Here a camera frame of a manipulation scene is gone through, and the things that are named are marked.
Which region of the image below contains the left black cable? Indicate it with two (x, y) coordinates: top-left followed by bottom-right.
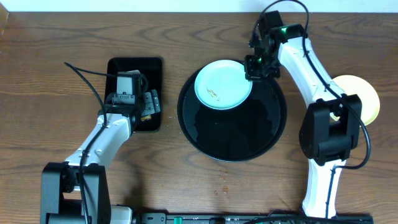
(63, 62), (119, 224)

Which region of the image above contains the black rectangular tray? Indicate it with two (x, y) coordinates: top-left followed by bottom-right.
(107, 57), (163, 132)

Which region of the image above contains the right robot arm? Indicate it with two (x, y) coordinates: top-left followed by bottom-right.
(244, 11), (362, 218)

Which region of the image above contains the right black cable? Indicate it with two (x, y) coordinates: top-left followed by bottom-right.
(248, 0), (373, 218)

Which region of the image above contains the green yellow sponge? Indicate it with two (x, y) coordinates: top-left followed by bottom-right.
(141, 114), (152, 121)

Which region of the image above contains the light blue plate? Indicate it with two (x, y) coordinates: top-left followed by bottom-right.
(194, 60), (252, 110)

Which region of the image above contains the round black tray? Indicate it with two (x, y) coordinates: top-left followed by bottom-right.
(177, 73), (287, 162)

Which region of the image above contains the black cable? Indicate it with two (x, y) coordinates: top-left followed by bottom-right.
(63, 62), (119, 224)
(248, 0), (373, 218)

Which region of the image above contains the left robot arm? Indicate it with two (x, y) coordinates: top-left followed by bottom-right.
(40, 70), (160, 223)

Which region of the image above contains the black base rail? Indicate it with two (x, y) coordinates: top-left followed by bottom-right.
(108, 205), (374, 224)

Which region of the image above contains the yellow plate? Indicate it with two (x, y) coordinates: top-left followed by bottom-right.
(333, 75), (381, 126)

